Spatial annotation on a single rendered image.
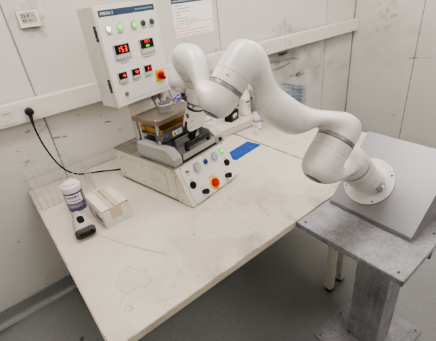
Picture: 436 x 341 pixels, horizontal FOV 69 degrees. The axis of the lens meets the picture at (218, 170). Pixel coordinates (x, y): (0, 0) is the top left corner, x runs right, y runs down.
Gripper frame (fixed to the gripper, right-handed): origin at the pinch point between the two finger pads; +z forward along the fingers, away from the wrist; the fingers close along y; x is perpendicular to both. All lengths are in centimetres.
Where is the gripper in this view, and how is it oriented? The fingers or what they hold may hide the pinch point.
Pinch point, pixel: (191, 134)
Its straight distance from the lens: 146.6
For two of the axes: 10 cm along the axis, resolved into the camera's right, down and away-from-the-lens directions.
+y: 6.4, -4.4, 6.3
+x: -7.5, -5.3, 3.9
